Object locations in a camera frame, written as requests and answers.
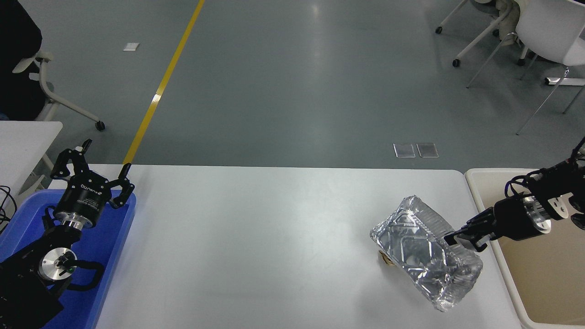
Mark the white metal foot bar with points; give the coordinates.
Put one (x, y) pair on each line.
(566, 82)

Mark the white floor plate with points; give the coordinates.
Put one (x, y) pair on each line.
(131, 46)

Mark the white chair with casters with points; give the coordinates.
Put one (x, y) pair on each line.
(480, 39)

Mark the white shell chair metal legs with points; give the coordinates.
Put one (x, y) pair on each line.
(548, 27)

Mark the silver foil tray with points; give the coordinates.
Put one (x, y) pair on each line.
(411, 237)

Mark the large pale plastic bin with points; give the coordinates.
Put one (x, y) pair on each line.
(548, 283)

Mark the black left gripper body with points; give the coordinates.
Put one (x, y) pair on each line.
(84, 198)

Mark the silver floor socket plate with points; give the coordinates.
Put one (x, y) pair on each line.
(428, 150)
(405, 151)

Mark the crumpled tan paper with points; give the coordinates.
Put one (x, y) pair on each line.
(386, 260)

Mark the seated person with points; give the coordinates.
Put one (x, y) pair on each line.
(13, 68)

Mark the beige garment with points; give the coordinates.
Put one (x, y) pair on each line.
(505, 23)

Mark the blue plastic tray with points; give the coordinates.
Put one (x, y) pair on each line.
(107, 237)

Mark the white side table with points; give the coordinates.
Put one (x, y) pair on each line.
(23, 146)

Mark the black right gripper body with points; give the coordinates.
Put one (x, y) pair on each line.
(512, 219)

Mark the white wheeled office chair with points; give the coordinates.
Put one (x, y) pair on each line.
(45, 89)

